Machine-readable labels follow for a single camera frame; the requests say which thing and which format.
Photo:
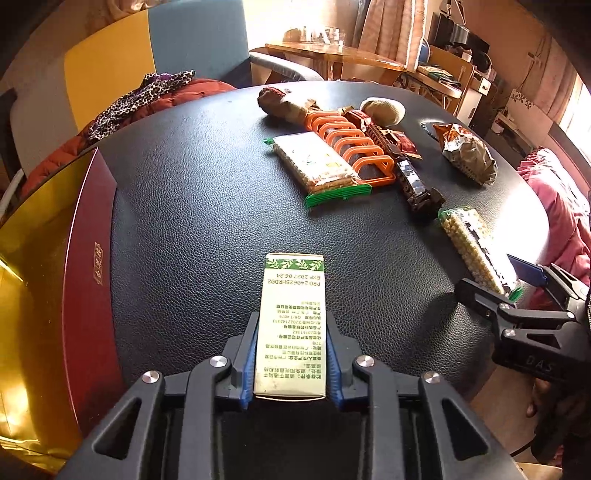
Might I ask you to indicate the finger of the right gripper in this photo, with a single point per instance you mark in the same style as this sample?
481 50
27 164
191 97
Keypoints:
560 285
487 303

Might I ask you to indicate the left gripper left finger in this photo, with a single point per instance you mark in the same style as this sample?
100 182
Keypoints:
217 385

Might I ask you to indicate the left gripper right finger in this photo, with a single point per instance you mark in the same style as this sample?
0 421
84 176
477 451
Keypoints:
361 385

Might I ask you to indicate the white green text box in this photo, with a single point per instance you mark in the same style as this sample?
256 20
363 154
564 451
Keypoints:
291 345

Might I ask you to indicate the orange white chip bag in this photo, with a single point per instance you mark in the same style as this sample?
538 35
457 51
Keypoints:
467 152

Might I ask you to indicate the red snack packet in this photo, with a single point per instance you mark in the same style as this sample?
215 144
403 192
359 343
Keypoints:
399 143
358 118

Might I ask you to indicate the orange plastic rack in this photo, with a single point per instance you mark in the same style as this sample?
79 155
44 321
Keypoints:
356 147

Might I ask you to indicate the cracker pack green ends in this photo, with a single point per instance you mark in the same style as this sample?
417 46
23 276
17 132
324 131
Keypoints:
323 173

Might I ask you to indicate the beige red sock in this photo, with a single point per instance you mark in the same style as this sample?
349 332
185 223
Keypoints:
285 105

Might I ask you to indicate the person right hand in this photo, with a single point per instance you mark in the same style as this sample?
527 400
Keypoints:
552 424

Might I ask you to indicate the pink blanket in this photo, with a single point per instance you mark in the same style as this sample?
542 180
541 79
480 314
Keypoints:
567 211

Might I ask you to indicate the red gold gift box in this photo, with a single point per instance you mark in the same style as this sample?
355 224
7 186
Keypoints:
60 372

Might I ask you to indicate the wooden chair with cloth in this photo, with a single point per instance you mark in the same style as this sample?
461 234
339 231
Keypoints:
443 78

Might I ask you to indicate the red quilted jacket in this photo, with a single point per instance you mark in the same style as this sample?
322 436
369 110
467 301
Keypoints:
197 89

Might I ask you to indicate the wooden side table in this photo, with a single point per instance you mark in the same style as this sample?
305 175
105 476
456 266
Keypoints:
335 57

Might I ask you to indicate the leopard print cloth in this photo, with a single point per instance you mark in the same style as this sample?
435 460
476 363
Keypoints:
152 88

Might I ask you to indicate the blue yellow grey armchair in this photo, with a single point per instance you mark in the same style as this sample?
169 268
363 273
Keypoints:
206 37

